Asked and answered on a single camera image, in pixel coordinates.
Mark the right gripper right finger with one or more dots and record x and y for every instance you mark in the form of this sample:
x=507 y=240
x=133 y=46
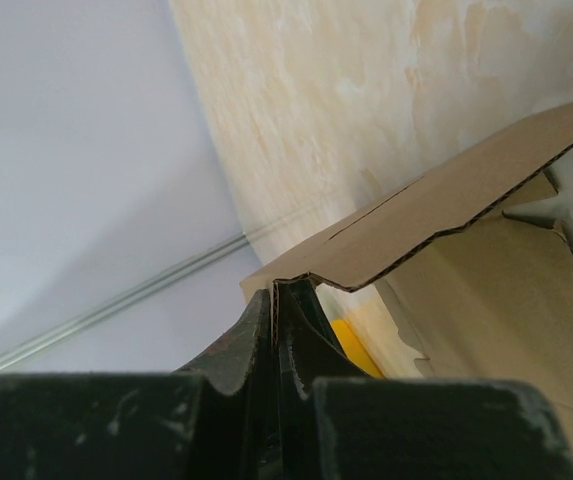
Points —
x=337 y=422

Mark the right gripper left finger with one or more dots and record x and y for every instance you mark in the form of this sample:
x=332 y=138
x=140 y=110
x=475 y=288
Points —
x=203 y=421

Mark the brown cardboard box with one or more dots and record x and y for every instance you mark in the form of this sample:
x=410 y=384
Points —
x=473 y=259

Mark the yellow plastic tray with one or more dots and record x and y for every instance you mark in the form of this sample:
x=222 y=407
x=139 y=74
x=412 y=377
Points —
x=354 y=349

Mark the left aluminium frame post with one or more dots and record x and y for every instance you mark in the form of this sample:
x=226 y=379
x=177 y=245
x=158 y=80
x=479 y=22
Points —
x=123 y=301

